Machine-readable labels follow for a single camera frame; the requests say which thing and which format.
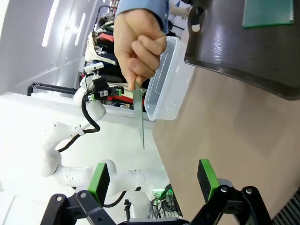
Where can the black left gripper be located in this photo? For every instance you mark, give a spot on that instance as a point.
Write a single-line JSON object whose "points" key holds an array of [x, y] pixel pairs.
{"points": [[103, 87]]}

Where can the green-tipped right gripper right finger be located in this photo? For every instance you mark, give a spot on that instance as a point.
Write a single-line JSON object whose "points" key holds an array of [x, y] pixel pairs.
{"points": [[205, 180]]}

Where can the green-tipped right gripper left finger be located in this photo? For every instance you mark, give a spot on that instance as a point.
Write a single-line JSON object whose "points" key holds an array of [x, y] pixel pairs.
{"points": [[100, 185]]}

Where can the green perforated PCB board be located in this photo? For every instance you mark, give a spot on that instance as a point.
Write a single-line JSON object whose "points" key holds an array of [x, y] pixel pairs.
{"points": [[140, 112], [267, 11]]}

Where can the black plastic tray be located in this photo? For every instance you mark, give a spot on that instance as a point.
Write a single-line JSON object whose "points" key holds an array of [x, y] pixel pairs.
{"points": [[246, 54]]}

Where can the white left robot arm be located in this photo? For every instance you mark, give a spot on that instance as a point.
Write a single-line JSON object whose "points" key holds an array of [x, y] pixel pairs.
{"points": [[70, 174]]}

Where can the person's left hand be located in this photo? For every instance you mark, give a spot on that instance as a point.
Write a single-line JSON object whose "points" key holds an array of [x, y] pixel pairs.
{"points": [[131, 35]]}

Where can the cream hanging garment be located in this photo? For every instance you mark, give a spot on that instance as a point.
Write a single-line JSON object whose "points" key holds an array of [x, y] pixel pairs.
{"points": [[93, 50]]}

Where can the controller box with green lights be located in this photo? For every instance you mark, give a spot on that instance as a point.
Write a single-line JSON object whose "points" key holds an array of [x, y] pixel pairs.
{"points": [[159, 193]]}

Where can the clear plastic storage box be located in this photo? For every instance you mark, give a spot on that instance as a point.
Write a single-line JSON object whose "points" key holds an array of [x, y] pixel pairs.
{"points": [[173, 77]]}

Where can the black slotted PCB rack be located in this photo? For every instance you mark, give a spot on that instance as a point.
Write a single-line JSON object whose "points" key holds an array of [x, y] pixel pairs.
{"points": [[290, 213]]}

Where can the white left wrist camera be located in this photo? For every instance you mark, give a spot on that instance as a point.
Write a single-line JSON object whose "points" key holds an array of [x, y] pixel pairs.
{"points": [[93, 68]]}

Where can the black metal pipe frame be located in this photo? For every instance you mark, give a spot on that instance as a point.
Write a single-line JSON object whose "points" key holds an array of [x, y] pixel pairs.
{"points": [[51, 87]]}

